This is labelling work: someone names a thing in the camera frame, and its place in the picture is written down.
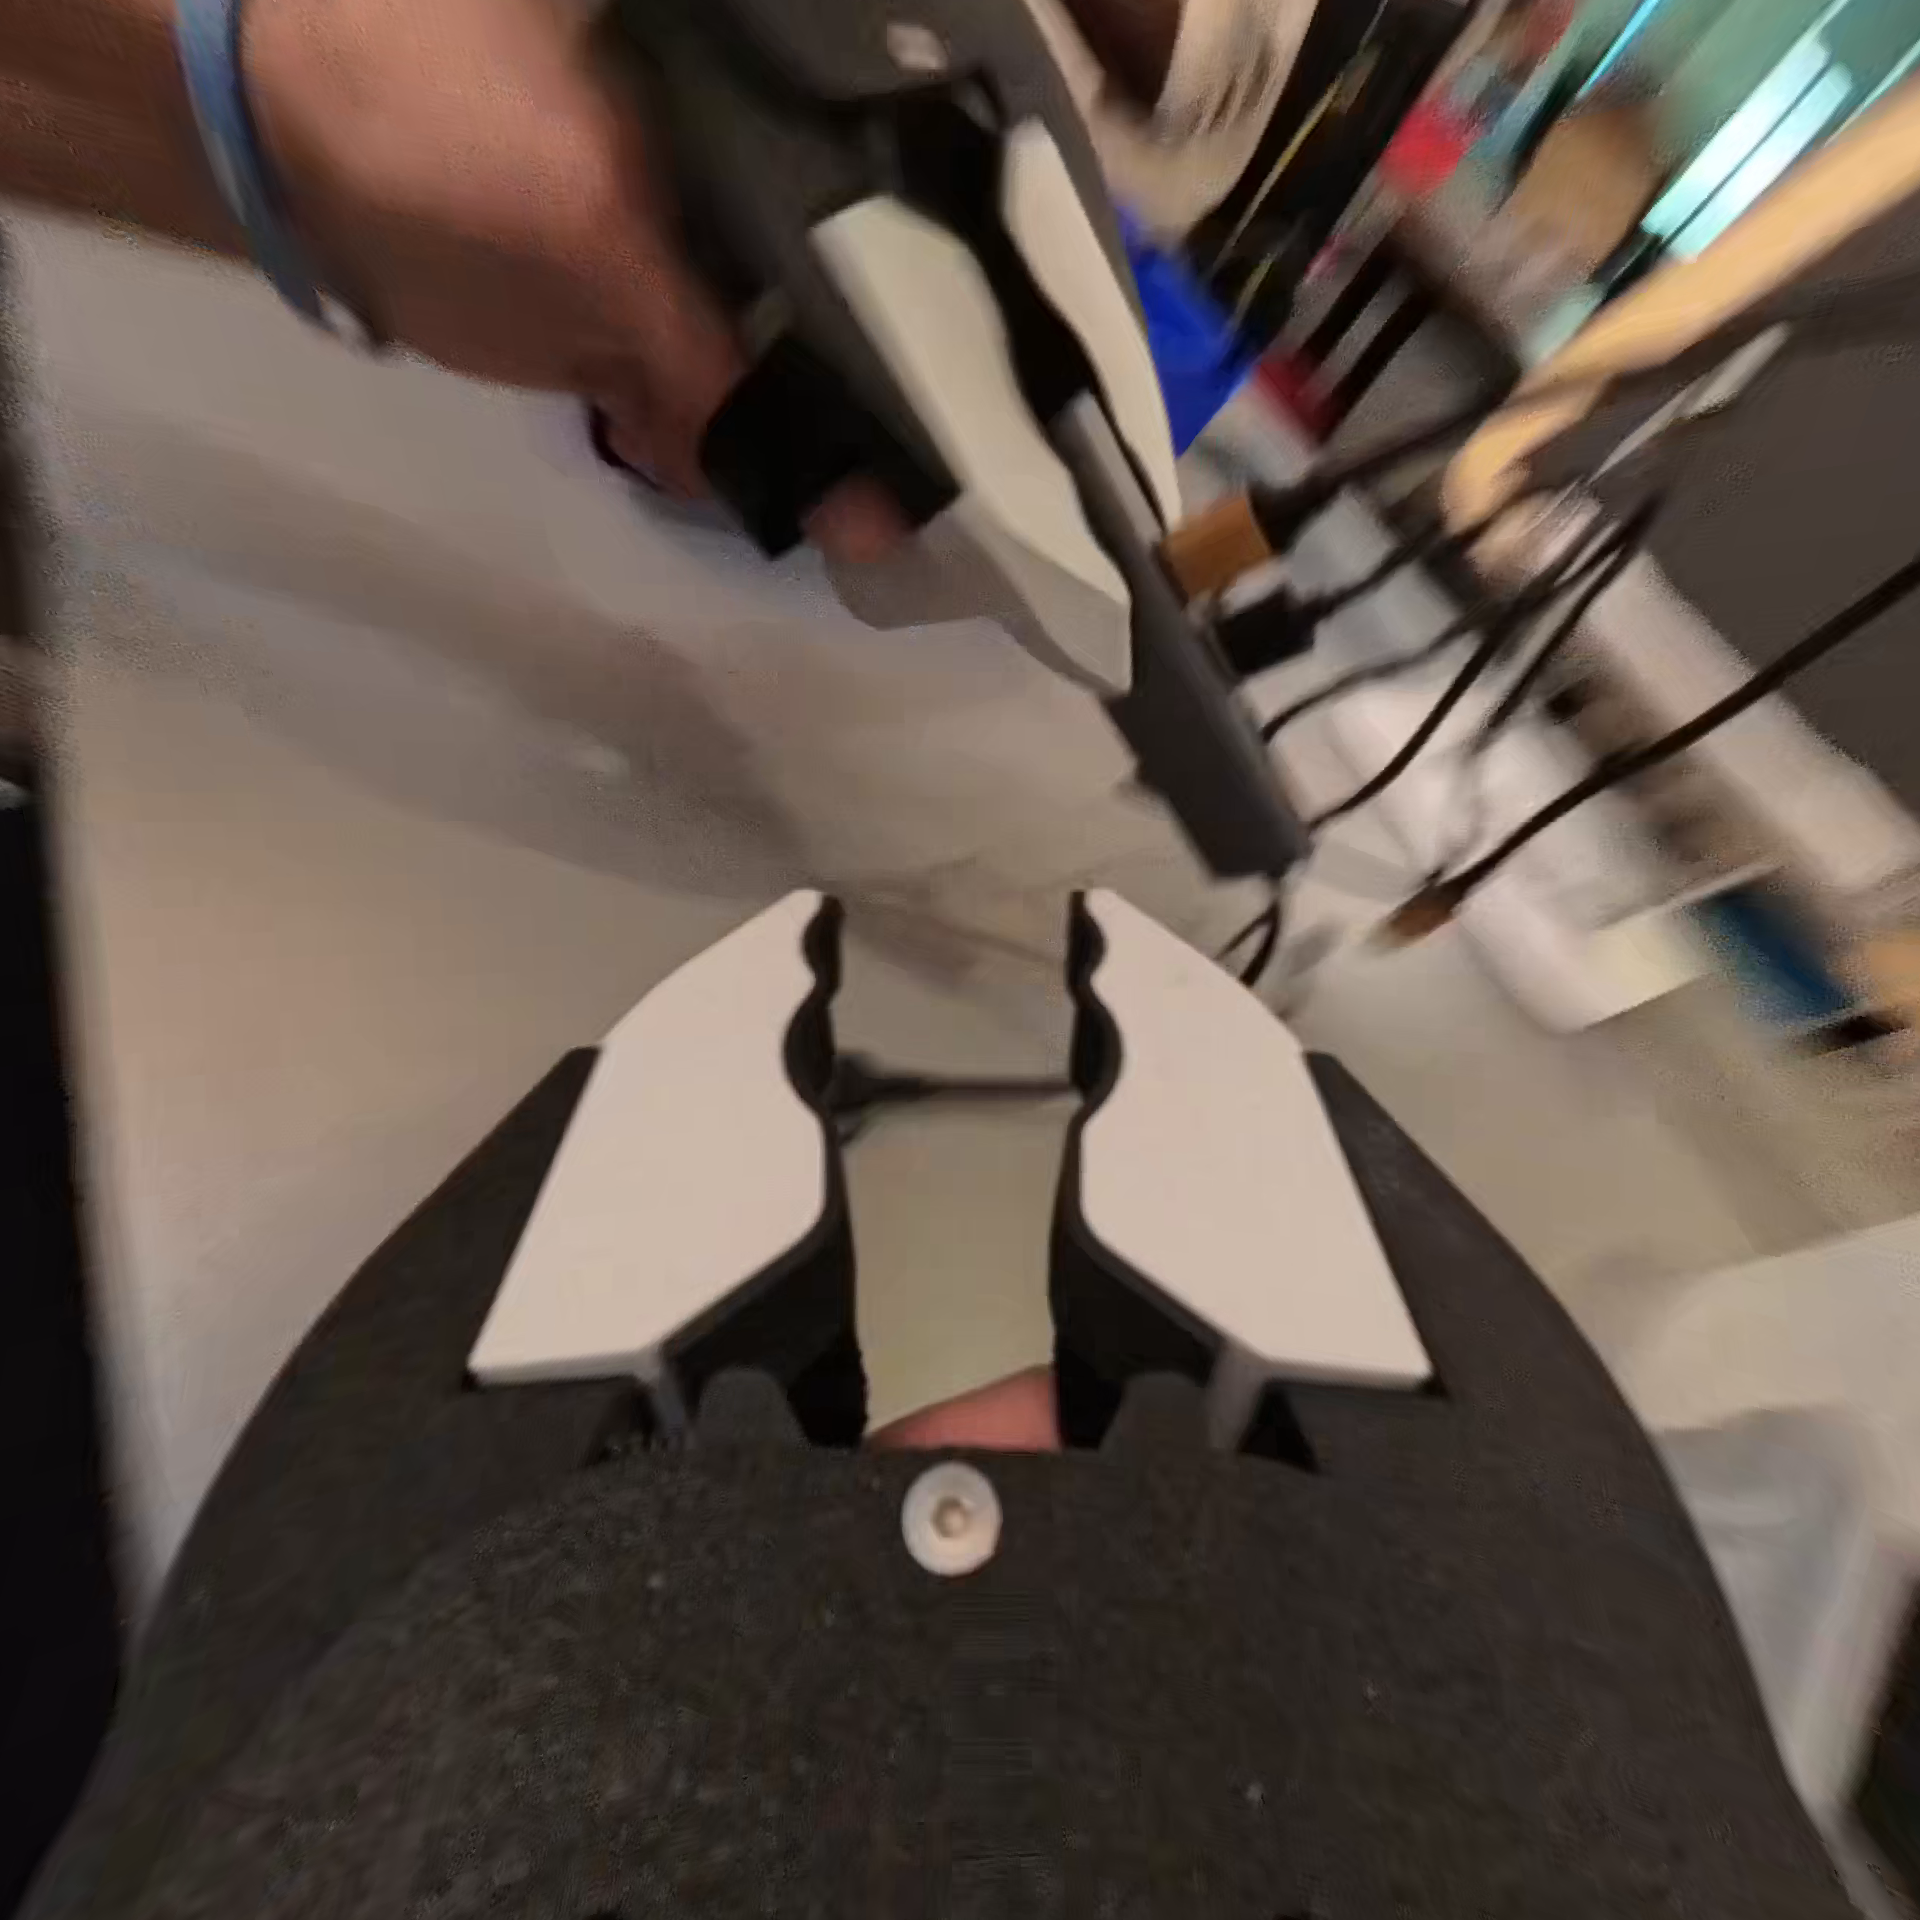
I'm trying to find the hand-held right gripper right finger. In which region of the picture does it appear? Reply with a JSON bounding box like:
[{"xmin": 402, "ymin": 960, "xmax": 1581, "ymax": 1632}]
[{"xmin": 1048, "ymin": 888, "xmax": 1434, "ymax": 1451}]

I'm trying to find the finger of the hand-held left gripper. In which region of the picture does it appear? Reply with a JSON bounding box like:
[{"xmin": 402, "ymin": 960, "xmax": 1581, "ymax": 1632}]
[
  {"xmin": 994, "ymin": 118, "xmax": 1190, "ymax": 523},
  {"xmin": 807, "ymin": 194, "xmax": 1136, "ymax": 700}
]

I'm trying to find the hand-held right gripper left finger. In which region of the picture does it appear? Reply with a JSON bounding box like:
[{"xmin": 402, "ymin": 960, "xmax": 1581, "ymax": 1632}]
[{"xmin": 469, "ymin": 890, "xmax": 868, "ymax": 1446}]

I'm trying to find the blue plastic bin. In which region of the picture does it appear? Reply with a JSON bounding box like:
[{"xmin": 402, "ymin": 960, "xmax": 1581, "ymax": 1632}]
[{"xmin": 1117, "ymin": 211, "xmax": 1260, "ymax": 455}]

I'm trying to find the short cable with orange plugs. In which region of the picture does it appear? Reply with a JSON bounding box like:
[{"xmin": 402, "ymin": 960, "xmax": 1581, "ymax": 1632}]
[{"xmin": 1160, "ymin": 394, "xmax": 1518, "ymax": 600}]

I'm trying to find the black multi-port USB hub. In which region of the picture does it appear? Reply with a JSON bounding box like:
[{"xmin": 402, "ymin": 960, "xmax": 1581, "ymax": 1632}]
[{"xmin": 1048, "ymin": 398, "xmax": 1316, "ymax": 881}]

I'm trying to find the thick black hub cable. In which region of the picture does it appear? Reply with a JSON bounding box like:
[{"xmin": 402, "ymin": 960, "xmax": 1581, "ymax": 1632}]
[{"xmin": 1370, "ymin": 562, "xmax": 1920, "ymax": 952}]

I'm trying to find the person's left forearm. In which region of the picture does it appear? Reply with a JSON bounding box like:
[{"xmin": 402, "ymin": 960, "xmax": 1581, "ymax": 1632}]
[{"xmin": 0, "ymin": 0, "xmax": 255, "ymax": 260}]

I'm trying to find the grey desk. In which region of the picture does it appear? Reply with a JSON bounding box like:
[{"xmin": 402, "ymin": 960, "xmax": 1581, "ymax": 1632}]
[{"xmin": 0, "ymin": 201, "xmax": 1920, "ymax": 1920}]

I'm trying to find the person's left hand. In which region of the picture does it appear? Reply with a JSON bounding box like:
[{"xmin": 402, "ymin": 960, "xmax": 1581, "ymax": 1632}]
[{"xmin": 247, "ymin": 0, "xmax": 916, "ymax": 569}]

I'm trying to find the white folding stand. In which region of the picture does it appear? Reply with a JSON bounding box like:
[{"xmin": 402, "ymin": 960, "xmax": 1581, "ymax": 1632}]
[{"xmin": 1318, "ymin": 322, "xmax": 1920, "ymax": 1039}]

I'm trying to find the blue wristband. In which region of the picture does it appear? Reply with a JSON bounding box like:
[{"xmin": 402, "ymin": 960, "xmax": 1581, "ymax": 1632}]
[{"xmin": 169, "ymin": 0, "xmax": 377, "ymax": 350}]

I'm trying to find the person's dark clothing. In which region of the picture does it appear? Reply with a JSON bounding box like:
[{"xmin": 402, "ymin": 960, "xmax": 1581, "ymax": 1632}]
[{"xmin": 0, "ymin": 271, "xmax": 126, "ymax": 1729}]

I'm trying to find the wood-framed black board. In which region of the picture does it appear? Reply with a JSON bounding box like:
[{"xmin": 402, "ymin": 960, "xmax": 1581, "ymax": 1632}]
[{"xmin": 1446, "ymin": 142, "xmax": 1920, "ymax": 519}]

